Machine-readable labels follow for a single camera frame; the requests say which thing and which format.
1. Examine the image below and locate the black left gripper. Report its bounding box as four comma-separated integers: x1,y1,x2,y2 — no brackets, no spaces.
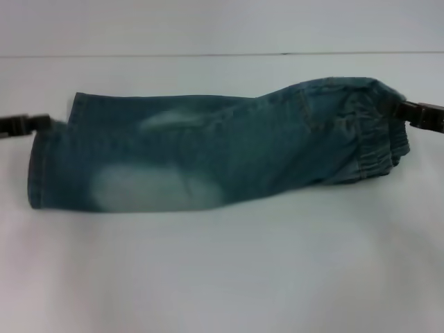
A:
0,113,53,139

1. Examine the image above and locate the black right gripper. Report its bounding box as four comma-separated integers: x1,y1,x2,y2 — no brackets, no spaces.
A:
394,100,444,135

